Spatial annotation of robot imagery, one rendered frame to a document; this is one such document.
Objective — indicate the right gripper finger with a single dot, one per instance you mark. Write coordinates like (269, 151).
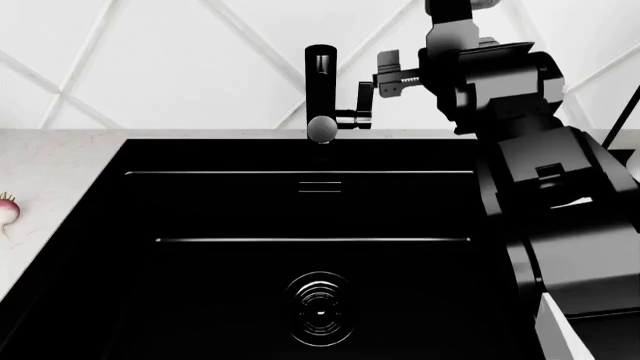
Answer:
(388, 60)
(392, 87)

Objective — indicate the round black sink drain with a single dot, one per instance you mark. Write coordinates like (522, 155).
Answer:
(320, 309)

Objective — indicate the black kitchen sink basin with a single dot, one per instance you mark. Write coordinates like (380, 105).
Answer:
(150, 285)

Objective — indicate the pink white radish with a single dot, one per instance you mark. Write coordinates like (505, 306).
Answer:
(8, 212)

